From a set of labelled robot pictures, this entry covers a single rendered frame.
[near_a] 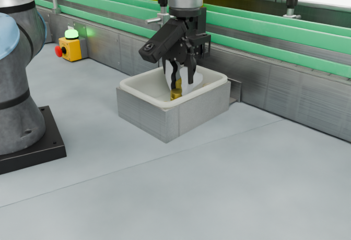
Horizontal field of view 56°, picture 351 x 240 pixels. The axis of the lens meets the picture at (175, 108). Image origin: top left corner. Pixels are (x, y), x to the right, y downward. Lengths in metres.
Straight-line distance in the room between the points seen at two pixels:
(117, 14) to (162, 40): 0.39
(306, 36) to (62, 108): 0.61
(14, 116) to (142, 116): 0.26
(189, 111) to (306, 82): 0.27
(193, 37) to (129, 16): 0.32
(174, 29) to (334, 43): 0.33
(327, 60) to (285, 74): 0.09
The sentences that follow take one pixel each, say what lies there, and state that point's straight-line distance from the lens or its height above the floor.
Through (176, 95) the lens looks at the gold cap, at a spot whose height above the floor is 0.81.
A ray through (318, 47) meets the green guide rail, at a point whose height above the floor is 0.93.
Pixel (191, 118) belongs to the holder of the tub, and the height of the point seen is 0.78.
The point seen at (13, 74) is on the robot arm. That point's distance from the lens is 0.66.
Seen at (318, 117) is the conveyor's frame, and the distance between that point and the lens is 0.80.
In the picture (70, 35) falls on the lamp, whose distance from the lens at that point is 1.21.
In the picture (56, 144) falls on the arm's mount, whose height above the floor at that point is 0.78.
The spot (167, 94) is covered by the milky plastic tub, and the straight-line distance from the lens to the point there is 0.88.
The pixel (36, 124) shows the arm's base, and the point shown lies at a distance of 0.71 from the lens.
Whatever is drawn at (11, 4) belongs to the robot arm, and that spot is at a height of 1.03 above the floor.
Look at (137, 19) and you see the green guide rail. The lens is 0.99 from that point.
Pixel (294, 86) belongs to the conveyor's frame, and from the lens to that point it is 0.80.
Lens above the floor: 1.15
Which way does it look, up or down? 28 degrees down
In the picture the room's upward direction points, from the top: straight up
